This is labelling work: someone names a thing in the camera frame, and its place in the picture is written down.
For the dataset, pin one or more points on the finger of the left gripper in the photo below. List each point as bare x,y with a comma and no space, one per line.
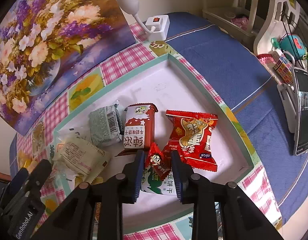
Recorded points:
20,205

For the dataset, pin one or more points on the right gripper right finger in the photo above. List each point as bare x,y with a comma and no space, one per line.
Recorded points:
217,207

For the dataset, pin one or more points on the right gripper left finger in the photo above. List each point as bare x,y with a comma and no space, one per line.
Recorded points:
74,218

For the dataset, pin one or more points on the yellow jelly packet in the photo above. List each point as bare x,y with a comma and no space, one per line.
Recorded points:
26,161

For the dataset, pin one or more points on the cream text snack packet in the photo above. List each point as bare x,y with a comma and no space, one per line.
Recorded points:
82,158

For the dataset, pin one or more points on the green white biscuit packet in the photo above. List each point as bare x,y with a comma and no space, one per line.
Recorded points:
152,183

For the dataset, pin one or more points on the pale green barcode packet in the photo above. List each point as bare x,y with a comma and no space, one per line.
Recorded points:
106,127

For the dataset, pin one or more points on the small red candy packet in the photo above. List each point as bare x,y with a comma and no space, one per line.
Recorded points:
158,161

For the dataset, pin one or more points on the red peanut snack packet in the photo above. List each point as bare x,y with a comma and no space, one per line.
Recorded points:
191,138

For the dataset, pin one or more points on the red white milk biscuit packet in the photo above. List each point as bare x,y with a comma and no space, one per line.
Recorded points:
139,132

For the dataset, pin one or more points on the round bun clear wrapper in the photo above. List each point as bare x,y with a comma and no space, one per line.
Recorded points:
82,132

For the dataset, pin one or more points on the checkered food-print tablecloth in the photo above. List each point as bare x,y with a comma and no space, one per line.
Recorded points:
255,184

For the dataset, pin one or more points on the white teal-rimmed tray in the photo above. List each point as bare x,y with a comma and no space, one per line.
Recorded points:
168,84

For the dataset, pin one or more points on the white phone stand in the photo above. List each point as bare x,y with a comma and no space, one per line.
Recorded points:
286,94

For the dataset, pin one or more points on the smartphone on stand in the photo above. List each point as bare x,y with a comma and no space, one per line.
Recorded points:
300,81

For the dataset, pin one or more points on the blue quilted cloth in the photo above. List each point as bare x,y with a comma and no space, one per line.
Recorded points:
249,90

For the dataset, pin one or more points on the colourful checkered mug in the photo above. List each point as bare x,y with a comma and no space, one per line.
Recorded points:
282,66

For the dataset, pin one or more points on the floral painting canvas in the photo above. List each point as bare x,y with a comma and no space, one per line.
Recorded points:
46,45

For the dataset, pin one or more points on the teal round toy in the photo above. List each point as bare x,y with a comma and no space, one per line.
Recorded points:
291,43

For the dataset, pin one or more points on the white wooden shelf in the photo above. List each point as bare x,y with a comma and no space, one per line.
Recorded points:
253,22

